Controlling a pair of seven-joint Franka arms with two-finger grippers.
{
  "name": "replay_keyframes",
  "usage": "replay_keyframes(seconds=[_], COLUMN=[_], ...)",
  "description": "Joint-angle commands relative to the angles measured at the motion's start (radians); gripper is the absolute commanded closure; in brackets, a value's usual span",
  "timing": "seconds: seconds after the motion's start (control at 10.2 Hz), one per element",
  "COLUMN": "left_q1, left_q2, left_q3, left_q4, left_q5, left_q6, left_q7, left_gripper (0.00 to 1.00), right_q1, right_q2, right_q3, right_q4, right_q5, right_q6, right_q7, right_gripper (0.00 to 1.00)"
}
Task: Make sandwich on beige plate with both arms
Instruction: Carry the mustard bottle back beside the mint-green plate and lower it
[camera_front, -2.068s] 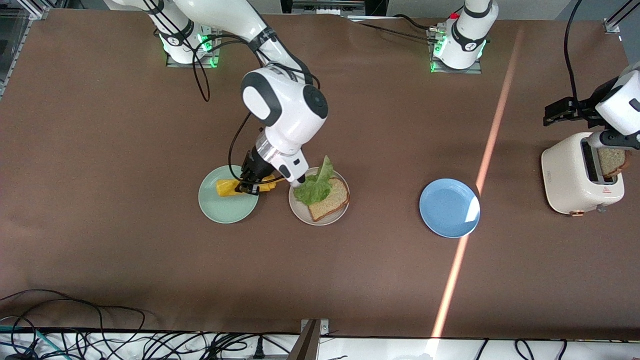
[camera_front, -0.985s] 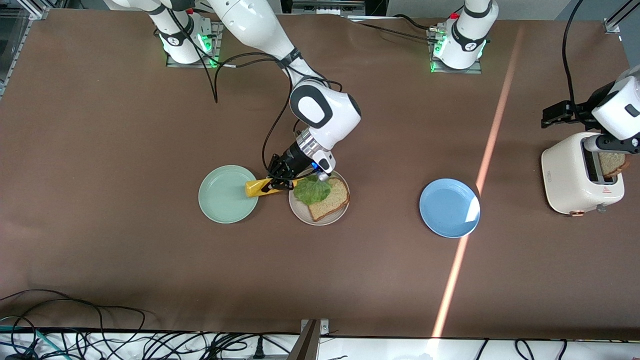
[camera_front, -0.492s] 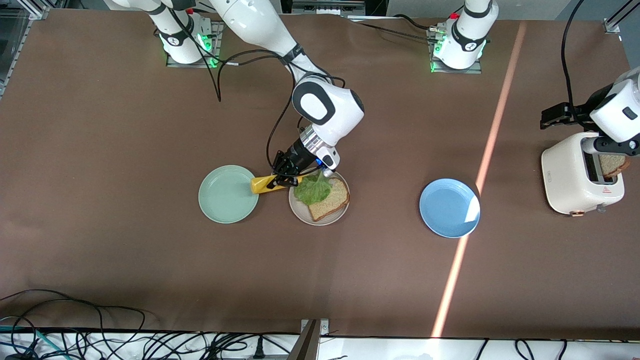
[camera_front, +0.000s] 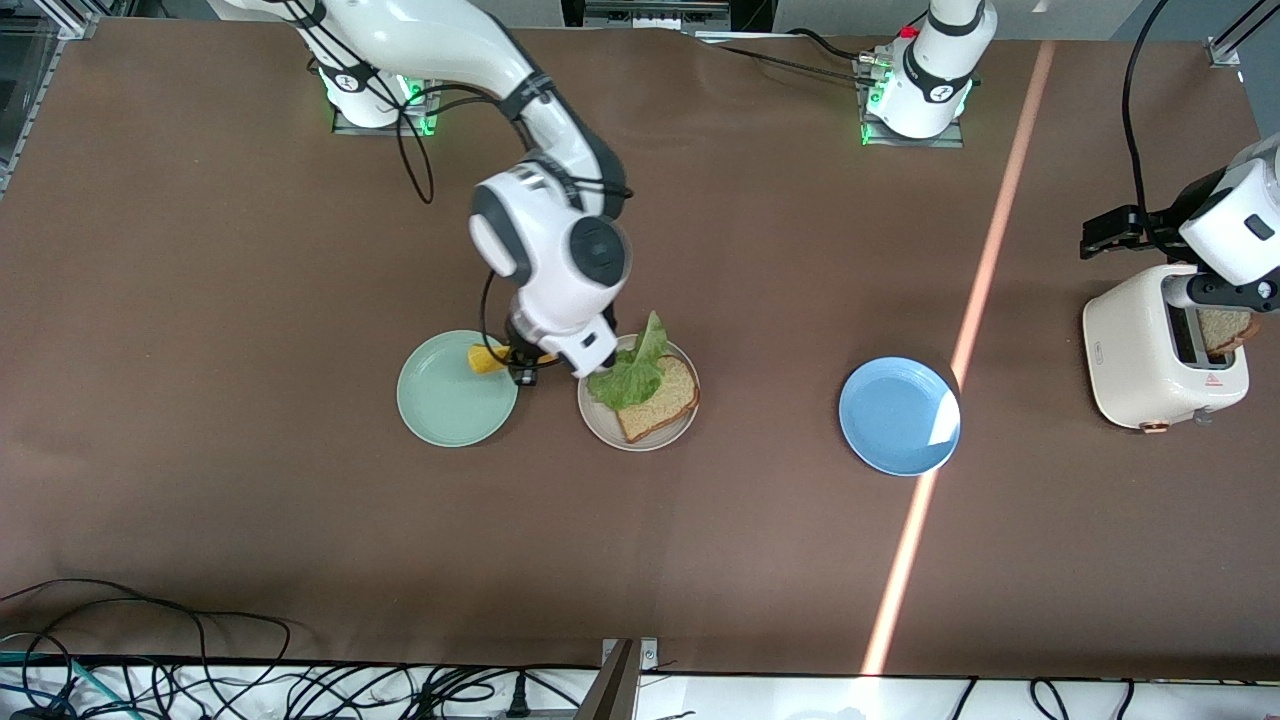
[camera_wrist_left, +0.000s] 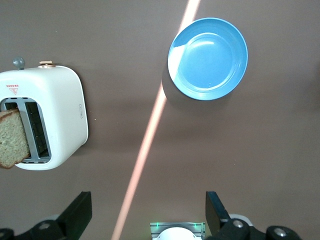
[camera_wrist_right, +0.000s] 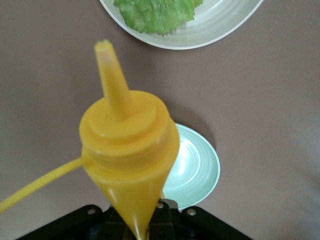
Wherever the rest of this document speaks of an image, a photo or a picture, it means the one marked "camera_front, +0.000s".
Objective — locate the black power plug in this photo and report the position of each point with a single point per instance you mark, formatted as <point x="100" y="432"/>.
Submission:
<point x="517" y="698"/>

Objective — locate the brown tablecloth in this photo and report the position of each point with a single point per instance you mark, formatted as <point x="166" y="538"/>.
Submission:
<point x="640" y="550"/>

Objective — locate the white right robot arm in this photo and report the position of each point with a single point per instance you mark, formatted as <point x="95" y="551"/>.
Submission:
<point x="560" y="250"/>

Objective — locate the white toaster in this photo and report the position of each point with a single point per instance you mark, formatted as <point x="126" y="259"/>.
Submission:
<point x="1130" y="360"/>

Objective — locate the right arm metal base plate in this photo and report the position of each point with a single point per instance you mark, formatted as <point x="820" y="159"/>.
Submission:
<point x="380" y="130"/>

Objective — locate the blue plate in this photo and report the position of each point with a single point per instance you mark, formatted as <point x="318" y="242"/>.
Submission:
<point x="890" y="420"/>

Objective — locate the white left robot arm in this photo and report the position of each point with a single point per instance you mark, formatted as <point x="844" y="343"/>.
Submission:
<point x="935" y="70"/>

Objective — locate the beige plate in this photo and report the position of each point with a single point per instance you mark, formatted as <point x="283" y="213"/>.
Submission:
<point x="600" y="425"/>

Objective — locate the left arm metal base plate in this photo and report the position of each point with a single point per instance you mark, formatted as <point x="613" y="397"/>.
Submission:
<point x="910" y="142"/>

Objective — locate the aluminium frame rail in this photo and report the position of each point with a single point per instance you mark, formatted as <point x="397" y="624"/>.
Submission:
<point x="1225" y="50"/>
<point x="75" y="22"/>

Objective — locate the black box device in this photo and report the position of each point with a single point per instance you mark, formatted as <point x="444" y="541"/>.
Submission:
<point x="600" y="12"/>

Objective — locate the green lettuce leaf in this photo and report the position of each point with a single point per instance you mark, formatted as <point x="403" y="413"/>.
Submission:
<point x="630" y="385"/>

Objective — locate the yellow squeeze bottle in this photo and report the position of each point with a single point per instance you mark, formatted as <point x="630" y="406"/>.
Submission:
<point x="485" y="358"/>

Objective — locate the brown bread slice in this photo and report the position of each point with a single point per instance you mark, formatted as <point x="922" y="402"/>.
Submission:
<point x="665" y="400"/>
<point x="1228" y="330"/>

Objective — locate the aluminium frame post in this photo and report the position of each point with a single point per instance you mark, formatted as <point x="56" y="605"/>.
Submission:
<point x="615" y="690"/>

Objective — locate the green plate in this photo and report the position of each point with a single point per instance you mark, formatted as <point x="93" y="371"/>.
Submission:
<point x="445" y="400"/>

